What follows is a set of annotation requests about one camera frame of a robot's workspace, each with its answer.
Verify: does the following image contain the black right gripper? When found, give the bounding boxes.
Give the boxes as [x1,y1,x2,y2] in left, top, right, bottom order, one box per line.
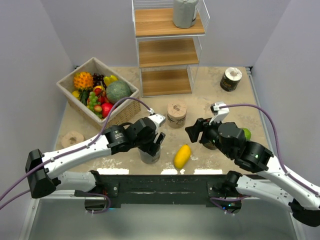
[184,113,233,158]

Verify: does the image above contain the grey roll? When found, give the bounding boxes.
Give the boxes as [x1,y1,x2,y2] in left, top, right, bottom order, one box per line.
[138,148,161,164]
[173,0,199,29]

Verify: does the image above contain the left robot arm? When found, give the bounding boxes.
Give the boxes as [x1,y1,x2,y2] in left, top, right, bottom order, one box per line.
[25,114,166,199]

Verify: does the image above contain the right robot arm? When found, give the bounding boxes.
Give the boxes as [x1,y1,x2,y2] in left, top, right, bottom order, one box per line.
[185,118,320,227]

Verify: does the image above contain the black white roll centre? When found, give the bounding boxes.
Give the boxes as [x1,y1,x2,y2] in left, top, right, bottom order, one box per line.
[202,142,217,150]

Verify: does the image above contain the yellow mango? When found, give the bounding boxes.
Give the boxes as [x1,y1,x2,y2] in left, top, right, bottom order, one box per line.
[173,144,192,169]

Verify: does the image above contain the brown roll centre table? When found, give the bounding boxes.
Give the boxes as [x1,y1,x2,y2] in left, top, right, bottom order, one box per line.
[166,100,188,129]

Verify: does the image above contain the wicker basket with cloth liner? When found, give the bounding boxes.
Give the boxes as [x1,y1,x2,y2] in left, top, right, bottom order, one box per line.
[56,57,141,129]

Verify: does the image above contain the green lime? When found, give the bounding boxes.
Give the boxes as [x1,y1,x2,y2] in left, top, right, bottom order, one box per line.
[242,128,252,141]

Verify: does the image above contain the black white roll back corner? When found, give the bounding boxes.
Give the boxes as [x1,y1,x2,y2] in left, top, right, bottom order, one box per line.
[220,67,243,92]

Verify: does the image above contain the red apple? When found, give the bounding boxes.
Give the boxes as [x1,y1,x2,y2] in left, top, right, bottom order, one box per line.
[101,102,114,119]

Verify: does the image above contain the green netted melon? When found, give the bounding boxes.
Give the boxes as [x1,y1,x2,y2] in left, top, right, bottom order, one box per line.
[106,80,132,104]

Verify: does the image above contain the red yellow peach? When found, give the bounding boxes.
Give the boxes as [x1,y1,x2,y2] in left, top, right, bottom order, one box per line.
[93,104,102,113]

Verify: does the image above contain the green grape bunch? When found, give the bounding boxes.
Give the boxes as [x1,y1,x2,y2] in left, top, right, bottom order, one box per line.
[87,91,103,119]

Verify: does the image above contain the brown roll left edge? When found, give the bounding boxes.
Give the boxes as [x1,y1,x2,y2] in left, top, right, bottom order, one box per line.
[61,131,85,148]

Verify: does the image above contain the yellow bananas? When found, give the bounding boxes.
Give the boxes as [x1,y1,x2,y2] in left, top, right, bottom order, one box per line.
[103,75,118,87]

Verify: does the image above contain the dark purple grapes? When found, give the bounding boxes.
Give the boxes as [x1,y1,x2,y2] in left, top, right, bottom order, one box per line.
[92,73,105,87]

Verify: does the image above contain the orange pineapple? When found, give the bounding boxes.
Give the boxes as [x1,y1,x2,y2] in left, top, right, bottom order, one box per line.
[73,71,94,91]

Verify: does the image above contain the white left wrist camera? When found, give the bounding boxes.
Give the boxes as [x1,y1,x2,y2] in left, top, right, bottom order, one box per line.
[148,114,166,128]

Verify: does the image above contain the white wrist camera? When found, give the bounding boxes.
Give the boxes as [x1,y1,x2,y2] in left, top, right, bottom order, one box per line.
[209,101,230,125]
[148,114,166,128]

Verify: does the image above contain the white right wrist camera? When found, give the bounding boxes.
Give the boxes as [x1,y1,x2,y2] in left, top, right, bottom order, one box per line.
[209,101,230,125]

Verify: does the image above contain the white wire wooden shelf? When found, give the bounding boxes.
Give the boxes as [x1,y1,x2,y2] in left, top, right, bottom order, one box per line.
[131,0,210,97]

